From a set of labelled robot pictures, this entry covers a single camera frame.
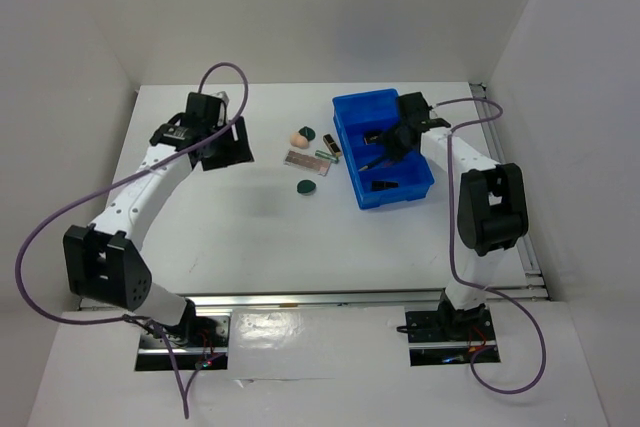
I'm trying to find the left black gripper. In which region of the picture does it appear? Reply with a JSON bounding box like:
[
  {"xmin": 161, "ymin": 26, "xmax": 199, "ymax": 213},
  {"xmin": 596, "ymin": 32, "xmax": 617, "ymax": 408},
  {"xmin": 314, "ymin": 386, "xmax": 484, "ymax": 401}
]
[{"xmin": 201, "ymin": 116, "xmax": 255, "ymax": 171}]

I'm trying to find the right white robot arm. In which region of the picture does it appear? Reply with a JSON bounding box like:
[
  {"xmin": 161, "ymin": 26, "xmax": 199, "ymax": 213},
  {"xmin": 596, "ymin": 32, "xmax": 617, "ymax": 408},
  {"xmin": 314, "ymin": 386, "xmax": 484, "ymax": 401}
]
[{"xmin": 380, "ymin": 92, "xmax": 529, "ymax": 339}]

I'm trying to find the clear eyeshadow palette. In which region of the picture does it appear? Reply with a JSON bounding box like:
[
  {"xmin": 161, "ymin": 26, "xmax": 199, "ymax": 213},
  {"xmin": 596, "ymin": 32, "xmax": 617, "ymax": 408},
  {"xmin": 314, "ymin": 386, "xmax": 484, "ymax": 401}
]
[{"xmin": 283, "ymin": 150, "xmax": 332, "ymax": 176}]

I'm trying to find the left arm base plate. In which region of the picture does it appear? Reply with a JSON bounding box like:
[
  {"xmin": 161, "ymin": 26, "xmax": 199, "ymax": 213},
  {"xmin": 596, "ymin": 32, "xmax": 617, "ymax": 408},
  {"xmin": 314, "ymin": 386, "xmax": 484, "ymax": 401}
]
[{"xmin": 135, "ymin": 311, "xmax": 232, "ymax": 372}]

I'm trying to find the right side aluminium rail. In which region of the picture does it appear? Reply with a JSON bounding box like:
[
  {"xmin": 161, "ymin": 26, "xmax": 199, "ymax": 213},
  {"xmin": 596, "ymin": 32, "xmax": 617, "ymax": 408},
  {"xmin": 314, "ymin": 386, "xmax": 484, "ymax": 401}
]
[{"xmin": 469, "ymin": 81, "xmax": 546, "ymax": 293}]

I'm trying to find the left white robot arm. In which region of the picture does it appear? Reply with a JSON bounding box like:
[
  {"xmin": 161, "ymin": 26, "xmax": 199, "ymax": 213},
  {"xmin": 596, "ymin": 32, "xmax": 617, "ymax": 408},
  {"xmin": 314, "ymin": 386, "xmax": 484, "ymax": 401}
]
[{"xmin": 63, "ymin": 92, "xmax": 253, "ymax": 346}]

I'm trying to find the green small tube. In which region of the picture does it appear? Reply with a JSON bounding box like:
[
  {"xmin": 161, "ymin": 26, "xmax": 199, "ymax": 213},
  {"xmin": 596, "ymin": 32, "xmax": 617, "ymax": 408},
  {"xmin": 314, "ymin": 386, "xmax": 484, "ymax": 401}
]
[{"xmin": 314, "ymin": 150, "xmax": 339, "ymax": 164}]

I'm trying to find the dark green powder puff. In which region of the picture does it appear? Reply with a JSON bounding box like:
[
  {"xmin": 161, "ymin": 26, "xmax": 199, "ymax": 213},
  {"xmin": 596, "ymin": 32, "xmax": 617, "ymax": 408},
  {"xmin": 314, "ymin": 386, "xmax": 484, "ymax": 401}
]
[{"xmin": 298, "ymin": 126, "xmax": 316, "ymax": 142}]

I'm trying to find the aluminium rail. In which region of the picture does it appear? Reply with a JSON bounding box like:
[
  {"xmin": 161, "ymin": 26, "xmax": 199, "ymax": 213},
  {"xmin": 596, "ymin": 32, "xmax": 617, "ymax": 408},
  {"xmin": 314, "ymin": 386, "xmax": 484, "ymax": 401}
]
[
  {"xmin": 469, "ymin": 81, "xmax": 546, "ymax": 293},
  {"xmin": 78, "ymin": 286, "xmax": 549, "ymax": 312}
]

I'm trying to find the peach makeup sponge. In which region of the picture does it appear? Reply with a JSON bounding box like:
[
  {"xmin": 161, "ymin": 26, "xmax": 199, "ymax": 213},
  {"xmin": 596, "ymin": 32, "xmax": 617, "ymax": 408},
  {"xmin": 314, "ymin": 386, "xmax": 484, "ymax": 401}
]
[{"xmin": 289, "ymin": 132, "xmax": 309, "ymax": 149}]

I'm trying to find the front aluminium rail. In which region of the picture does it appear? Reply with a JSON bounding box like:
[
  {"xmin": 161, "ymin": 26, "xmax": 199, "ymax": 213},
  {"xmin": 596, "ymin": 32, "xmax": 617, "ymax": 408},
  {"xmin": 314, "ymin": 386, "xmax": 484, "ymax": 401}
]
[{"xmin": 78, "ymin": 286, "xmax": 549, "ymax": 312}]

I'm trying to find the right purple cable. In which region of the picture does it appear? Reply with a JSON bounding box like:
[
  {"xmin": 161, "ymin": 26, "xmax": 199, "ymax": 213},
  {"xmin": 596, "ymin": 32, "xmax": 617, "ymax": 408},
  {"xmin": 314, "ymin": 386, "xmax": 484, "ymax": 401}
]
[{"xmin": 427, "ymin": 97, "xmax": 547, "ymax": 394}]

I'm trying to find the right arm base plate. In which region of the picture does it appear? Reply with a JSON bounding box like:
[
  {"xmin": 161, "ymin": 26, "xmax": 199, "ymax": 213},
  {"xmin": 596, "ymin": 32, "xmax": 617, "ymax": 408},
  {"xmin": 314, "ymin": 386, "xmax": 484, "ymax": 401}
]
[{"xmin": 396, "ymin": 305, "xmax": 501, "ymax": 367}]

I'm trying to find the green gold mascara pen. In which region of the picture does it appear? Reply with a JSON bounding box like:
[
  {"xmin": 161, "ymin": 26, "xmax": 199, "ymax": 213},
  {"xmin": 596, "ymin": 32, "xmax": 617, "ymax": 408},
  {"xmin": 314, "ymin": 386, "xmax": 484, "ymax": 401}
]
[{"xmin": 358, "ymin": 156, "xmax": 386, "ymax": 172}]

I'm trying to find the black gold lipstick upright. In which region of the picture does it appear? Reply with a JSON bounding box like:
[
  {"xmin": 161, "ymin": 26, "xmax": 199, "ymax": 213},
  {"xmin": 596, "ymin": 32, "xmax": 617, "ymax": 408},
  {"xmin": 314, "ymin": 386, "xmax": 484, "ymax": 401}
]
[{"xmin": 322, "ymin": 134, "xmax": 342, "ymax": 158}]

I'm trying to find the black gold compact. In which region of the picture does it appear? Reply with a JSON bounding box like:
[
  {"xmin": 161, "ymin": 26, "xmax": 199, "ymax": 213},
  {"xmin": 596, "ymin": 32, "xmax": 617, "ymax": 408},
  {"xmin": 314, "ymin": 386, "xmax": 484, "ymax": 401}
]
[{"xmin": 363, "ymin": 131, "xmax": 382, "ymax": 145}]

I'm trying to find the blue plastic organizer bin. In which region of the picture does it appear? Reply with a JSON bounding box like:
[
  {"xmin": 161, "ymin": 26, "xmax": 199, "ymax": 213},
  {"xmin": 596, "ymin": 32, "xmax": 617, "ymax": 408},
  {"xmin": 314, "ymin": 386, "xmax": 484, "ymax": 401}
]
[{"xmin": 332, "ymin": 89, "xmax": 434, "ymax": 210}]

